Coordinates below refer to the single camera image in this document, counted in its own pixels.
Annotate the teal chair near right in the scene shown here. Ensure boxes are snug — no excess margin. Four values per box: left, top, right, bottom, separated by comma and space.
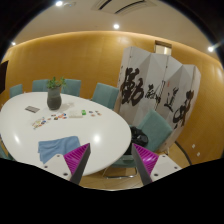
111, 110, 172, 169

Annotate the dark wall screen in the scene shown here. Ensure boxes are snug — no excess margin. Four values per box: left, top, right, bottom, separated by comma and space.
0, 61, 9, 94

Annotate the white calligraphy folding screen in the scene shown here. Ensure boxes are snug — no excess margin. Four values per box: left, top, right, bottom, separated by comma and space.
117, 47, 201, 152

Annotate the green plant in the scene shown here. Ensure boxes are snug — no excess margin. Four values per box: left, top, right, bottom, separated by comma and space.
47, 77, 66, 89

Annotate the teal chair far left-middle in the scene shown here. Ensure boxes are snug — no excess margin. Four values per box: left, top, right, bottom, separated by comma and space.
32, 79, 48, 92

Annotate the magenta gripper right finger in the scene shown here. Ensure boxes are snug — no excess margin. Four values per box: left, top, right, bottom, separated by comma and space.
131, 144, 181, 185

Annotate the teal chair far right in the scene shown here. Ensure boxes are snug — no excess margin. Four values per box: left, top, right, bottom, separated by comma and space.
92, 83, 119, 109

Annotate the teal chair far left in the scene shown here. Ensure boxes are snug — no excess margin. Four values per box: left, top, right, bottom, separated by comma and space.
10, 84, 23, 97

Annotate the black bag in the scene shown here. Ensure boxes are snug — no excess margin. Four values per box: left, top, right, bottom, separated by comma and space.
125, 126, 148, 155

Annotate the grey phone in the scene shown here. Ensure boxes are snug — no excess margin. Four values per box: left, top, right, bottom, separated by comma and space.
25, 106, 40, 113

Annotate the colourful stickers pile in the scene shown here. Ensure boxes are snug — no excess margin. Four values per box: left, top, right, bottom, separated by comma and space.
32, 117, 47, 130

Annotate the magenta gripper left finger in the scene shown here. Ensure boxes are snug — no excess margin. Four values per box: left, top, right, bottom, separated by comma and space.
43, 143, 91, 185

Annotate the blue towel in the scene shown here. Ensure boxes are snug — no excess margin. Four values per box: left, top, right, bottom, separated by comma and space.
38, 136, 80, 164

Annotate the teal chair far middle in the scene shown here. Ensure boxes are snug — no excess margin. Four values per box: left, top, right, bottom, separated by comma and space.
61, 79, 81, 97

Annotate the dark grey plant pot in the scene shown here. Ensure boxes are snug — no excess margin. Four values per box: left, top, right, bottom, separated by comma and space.
47, 87, 62, 110

